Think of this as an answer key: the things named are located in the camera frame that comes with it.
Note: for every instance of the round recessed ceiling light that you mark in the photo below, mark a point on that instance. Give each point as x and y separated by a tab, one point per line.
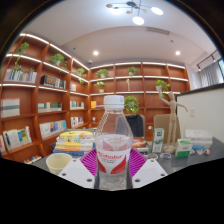
95	52
177	52

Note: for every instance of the clear red-labelled water bottle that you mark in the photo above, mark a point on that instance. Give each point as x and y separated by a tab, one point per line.
113	156

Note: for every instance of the white stack of books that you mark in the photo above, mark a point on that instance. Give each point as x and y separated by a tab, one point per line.
200	136

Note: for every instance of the colourful stack of books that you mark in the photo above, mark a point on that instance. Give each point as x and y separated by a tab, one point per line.
75	143

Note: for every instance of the black ceiling track rail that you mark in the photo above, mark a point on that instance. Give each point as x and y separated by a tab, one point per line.
206	60

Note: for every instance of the dark blue chair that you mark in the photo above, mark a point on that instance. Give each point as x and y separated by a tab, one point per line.
136	125

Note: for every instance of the dark stack of books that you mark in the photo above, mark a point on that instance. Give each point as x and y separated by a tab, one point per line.
139	144

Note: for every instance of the small green-white box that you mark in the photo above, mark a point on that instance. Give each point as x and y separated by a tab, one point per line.
183	148

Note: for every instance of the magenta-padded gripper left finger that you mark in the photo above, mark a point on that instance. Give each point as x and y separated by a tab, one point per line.
76	173

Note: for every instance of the window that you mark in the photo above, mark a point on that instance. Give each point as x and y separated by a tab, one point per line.
221	68

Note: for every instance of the ceiling air vent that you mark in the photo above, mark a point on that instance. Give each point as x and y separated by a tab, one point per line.
158	30

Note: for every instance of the tall green-white carton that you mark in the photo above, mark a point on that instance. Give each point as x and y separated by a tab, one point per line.
158	140

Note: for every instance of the branched ceiling lamp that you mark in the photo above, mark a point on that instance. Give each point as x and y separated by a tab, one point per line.
138	10

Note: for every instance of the white mug with red print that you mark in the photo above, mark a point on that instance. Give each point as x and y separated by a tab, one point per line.
58	165

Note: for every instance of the grey window curtain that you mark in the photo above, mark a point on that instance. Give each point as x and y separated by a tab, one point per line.
210	75

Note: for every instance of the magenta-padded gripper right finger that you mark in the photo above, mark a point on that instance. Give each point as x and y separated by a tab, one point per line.
148	172

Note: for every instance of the wooden artist mannequin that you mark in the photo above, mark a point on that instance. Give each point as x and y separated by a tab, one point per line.
172	123

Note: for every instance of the wooden shelf unit with books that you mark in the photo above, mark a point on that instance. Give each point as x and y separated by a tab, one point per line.
50	100

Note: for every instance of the white wall socket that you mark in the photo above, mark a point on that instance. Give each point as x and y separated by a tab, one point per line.
192	112

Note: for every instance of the small painted pebble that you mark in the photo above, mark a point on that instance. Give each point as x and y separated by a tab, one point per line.
165	155
207	151
193	151
153	156
200	151

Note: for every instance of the tan chair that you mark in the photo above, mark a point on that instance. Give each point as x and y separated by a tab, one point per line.
161	128

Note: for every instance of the white partition with dark top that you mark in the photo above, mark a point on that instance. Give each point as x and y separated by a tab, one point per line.
206	110

